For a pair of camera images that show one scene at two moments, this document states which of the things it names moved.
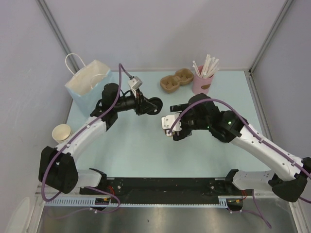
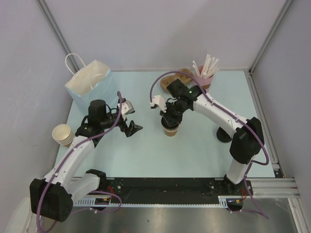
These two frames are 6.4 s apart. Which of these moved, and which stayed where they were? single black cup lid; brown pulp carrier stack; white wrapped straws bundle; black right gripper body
Moved: black right gripper body; single black cup lid
Stayed: white wrapped straws bundle; brown pulp carrier stack
